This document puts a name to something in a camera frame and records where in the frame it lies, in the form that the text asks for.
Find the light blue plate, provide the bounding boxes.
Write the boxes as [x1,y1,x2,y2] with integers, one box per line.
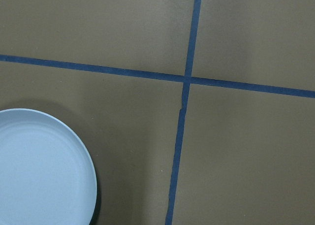
[0,108,97,225]

